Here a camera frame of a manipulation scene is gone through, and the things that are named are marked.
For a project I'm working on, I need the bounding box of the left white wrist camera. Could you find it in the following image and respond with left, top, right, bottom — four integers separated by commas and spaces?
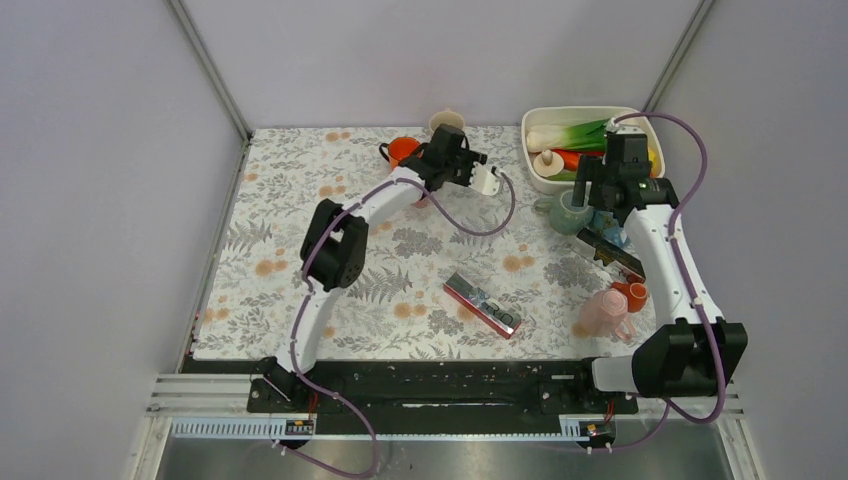
469, 163, 501, 196

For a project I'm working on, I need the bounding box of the small orange cup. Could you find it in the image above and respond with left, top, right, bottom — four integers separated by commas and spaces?
611, 282, 649, 313

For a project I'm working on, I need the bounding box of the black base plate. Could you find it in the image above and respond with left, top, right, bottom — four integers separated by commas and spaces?
246, 358, 640, 437

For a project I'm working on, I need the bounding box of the blue ceramic cup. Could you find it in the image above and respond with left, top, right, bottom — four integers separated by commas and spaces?
590, 210, 630, 249

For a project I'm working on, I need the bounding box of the white rectangular vegetable bin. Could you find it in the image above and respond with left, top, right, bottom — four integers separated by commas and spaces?
520, 106, 666, 194

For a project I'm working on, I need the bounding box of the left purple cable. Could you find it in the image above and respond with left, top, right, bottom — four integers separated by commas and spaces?
271, 168, 518, 478

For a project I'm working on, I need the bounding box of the translucent pink pitcher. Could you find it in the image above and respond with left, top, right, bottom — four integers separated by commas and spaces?
575, 289, 636, 342

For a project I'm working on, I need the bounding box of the cream patterned mug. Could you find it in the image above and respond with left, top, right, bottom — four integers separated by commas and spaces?
428, 108, 466, 134

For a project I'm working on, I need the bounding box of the floral tablecloth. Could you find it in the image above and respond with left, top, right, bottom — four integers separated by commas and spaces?
193, 126, 656, 361

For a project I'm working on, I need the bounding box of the green glazed mug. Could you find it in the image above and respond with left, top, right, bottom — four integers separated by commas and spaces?
533, 190, 594, 236

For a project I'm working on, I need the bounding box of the red silver rectangular box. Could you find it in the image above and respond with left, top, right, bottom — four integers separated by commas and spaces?
443, 272, 522, 340

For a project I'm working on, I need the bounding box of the green cucumber toy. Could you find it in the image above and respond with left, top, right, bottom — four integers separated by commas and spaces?
547, 170, 577, 182

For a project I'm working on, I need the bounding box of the beige mushroom toy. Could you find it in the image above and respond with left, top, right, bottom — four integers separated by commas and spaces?
532, 149, 565, 178

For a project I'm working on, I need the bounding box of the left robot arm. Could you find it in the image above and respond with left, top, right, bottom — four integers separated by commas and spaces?
256, 124, 503, 411

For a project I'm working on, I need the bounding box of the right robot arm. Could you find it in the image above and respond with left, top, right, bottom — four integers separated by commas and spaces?
573, 127, 748, 412

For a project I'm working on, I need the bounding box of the red chili toy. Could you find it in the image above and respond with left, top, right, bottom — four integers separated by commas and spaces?
552, 149, 604, 171

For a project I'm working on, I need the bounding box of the orange mug black handle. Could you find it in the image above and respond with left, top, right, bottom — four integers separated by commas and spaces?
378, 137, 421, 170

